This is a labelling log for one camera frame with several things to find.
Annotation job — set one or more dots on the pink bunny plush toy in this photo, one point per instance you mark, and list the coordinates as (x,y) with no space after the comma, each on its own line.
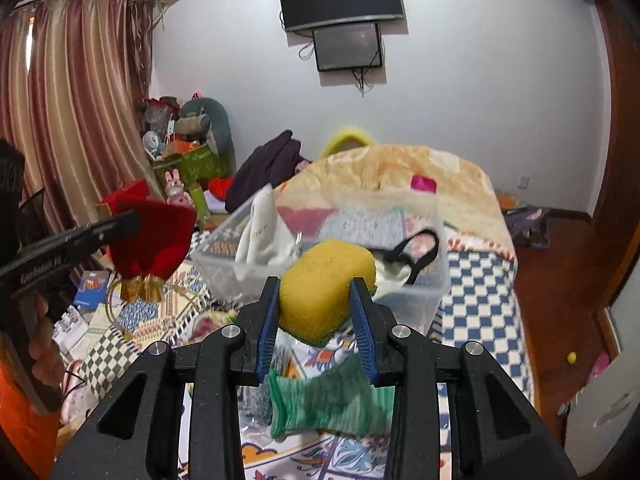
(175,191)

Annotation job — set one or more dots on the person left hand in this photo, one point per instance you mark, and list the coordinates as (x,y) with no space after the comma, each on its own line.
(48,365)

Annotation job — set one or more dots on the small wall monitor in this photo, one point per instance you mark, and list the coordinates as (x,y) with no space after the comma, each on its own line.
(347,47)

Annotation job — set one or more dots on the white towel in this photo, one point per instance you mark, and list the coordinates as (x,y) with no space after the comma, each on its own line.
(266,241)

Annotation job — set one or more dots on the clear plastic storage box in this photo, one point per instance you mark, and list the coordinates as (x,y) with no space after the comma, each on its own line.
(401,228)

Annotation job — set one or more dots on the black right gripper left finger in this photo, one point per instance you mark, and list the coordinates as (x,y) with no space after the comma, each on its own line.
(134,431)

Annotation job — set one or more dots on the brown wooden door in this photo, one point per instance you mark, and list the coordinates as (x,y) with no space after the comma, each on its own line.
(616,218)

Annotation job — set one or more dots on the red velvet pouch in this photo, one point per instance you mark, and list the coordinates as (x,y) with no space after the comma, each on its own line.
(146,258)

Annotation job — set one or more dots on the brown striped curtain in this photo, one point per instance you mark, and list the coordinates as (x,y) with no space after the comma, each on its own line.
(73,73)

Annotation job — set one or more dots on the dark purple clothing pile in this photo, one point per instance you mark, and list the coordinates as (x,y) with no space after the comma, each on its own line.
(271,163)

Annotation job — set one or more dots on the beige fleece blanket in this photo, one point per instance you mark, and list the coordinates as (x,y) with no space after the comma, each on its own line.
(466,199)

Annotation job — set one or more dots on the green cylinder bottle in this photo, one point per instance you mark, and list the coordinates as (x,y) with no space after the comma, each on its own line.
(199,201)

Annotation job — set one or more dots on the green knitted cloth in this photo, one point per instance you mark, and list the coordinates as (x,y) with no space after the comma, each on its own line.
(340,400)

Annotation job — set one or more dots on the yellow sponge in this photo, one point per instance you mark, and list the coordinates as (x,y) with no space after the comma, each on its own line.
(314,291)

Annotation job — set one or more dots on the patterned bed cover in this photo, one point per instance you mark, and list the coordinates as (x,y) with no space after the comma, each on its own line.
(480,305)

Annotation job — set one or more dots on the green cardboard box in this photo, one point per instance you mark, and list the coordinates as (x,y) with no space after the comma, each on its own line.
(195,166)

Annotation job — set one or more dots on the white small cabinet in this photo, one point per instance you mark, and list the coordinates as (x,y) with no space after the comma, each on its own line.
(603,424)

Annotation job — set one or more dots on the grey stuffed toy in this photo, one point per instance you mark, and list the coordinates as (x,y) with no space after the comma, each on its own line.
(205,118)

